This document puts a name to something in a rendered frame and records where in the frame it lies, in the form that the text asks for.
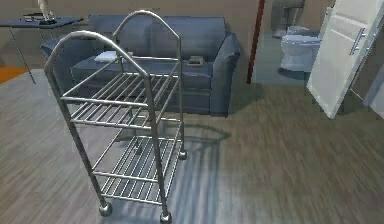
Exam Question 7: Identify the white room door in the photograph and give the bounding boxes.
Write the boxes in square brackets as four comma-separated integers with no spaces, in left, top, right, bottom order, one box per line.
[306,0,384,120]

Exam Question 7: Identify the silver door handle bar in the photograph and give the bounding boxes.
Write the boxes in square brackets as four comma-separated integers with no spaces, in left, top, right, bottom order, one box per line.
[348,27,367,56]

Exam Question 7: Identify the dark grey remote control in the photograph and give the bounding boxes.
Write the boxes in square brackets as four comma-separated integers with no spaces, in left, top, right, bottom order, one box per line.
[186,56,205,67]

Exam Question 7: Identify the white toilet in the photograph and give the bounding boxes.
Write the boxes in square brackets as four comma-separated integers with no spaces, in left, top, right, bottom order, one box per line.
[279,25,322,73]

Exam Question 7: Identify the dark blue side table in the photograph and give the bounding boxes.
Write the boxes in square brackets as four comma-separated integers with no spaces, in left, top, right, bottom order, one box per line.
[0,15,85,85]

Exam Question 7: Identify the pale statuette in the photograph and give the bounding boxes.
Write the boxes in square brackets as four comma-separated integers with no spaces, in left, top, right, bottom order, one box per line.
[36,0,56,22]

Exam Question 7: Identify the white flat book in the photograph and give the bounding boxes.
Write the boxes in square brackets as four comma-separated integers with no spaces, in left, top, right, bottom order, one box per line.
[93,50,122,64]

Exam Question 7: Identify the black flat object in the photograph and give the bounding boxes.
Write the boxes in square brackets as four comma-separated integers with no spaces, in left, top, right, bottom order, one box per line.
[23,13,44,23]

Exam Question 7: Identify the silver metal wire cart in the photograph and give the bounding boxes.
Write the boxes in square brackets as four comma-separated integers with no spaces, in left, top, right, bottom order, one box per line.
[43,9,188,224]

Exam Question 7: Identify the blue grey sofa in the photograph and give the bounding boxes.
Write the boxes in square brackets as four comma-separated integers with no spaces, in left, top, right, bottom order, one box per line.
[40,14,242,118]

